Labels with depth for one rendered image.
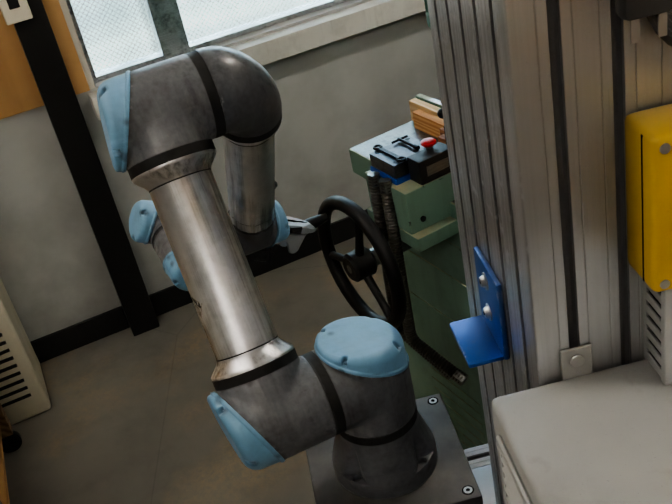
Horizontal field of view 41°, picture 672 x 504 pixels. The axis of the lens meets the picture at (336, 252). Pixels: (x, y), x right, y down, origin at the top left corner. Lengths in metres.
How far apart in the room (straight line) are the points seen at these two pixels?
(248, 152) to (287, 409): 0.38
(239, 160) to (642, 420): 0.75
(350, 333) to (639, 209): 0.58
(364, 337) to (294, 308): 1.96
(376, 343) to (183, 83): 0.41
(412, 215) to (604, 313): 0.96
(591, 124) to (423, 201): 1.04
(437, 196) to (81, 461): 1.53
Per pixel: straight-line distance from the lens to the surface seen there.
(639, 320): 0.81
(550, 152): 0.69
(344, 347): 1.18
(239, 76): 1.18
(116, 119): 1.15
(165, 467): 2.70
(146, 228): 1.57
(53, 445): 2.95
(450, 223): 1.75
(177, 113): 1.16
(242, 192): 1.40
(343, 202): 1.71
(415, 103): 2.08
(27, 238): 3.12
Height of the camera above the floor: 1.76
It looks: 31 degrees down
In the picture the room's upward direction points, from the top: 13 degrees counter-clockwise
